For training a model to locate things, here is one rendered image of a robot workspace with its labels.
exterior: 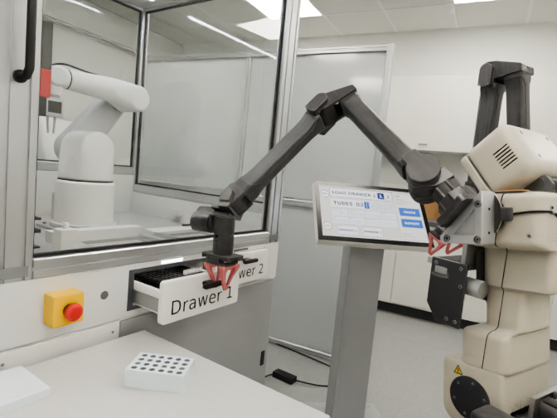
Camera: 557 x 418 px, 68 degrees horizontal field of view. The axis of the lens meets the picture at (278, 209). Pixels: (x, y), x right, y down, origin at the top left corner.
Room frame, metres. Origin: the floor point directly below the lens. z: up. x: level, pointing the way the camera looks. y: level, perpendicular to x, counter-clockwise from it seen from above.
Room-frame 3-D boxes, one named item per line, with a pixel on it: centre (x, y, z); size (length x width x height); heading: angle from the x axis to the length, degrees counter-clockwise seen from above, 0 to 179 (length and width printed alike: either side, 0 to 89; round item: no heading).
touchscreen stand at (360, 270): (1.87, -0.42, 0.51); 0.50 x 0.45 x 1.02; 8
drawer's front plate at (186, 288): (1.13, 0.19, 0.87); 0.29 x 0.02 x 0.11; 146
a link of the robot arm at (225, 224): (1.13, 0.15, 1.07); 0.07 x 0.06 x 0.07; 63
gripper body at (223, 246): (1.13, 0.14, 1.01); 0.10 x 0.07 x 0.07; 55
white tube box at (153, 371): (0.85, 0.22, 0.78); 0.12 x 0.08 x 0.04; 87
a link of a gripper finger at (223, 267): (1.13, 0.14, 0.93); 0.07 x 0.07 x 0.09; 55
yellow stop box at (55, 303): (0.92, 0.46, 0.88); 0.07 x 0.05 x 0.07; 146
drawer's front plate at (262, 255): (1.46, 0.11, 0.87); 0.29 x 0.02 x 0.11; 146
